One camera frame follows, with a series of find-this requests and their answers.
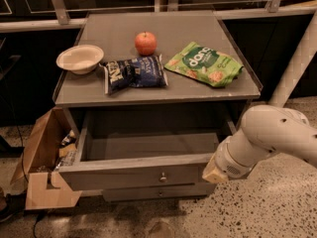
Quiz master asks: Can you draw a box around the grey drawer cabinet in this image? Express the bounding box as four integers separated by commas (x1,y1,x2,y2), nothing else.
53,11,264,203

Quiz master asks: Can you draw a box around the grey drawer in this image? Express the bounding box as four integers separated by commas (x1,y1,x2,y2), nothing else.
60,115,235,190
102,182,216,201

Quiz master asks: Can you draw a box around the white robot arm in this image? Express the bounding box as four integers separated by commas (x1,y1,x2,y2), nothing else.
202,12,317,183

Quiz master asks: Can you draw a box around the white paper bowl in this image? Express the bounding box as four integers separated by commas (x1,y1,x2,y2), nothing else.
56,45,104,74

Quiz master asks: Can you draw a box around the red apple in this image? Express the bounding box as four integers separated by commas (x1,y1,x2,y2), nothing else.
135,32,157,56

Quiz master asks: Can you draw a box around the dark blue chip bag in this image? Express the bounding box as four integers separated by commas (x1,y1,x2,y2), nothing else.
103,56,168,94

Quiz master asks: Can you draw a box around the green snack bag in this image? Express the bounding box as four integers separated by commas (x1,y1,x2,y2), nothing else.
164,42,243,87

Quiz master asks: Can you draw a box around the grey top drawer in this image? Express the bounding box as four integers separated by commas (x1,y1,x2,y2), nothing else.
60,115,235,190

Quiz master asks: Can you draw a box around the brown cardboard box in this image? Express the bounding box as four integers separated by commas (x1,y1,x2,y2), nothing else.
11,108,82,210

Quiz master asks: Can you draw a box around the metal railing frame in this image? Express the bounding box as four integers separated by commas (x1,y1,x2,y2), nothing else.
0,0,316,33

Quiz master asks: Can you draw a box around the grey middle drawer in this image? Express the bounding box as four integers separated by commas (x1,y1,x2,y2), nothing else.
102,182,216,201

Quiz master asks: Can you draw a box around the black cable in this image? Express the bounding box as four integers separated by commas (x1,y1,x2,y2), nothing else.
0,66,29,183

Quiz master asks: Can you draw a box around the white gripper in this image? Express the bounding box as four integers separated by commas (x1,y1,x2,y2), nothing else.
202,136,252,183

